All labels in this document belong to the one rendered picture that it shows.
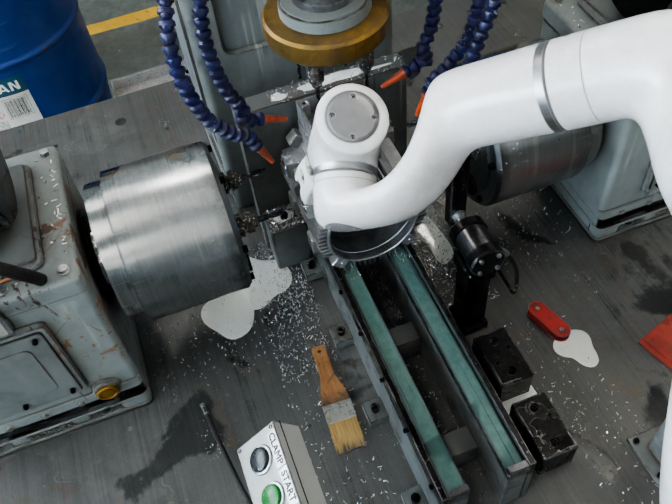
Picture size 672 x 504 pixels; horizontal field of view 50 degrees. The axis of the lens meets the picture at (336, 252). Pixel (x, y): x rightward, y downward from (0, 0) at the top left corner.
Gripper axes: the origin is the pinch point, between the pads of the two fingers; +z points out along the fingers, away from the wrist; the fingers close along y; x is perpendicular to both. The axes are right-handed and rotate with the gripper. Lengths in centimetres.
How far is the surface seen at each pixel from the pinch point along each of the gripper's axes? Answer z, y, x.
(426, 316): 7.6, 9.6, -23.4
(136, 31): 211, -20, 144
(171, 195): -3.4, -22.4, 5.5
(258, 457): -15.6, -22.2, -32.6
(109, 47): 207, -34, 138
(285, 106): 5.6, -0.7, 16.5
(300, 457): -15.5, -17.4, -34.4
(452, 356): 3.4, 10.2, -30.6
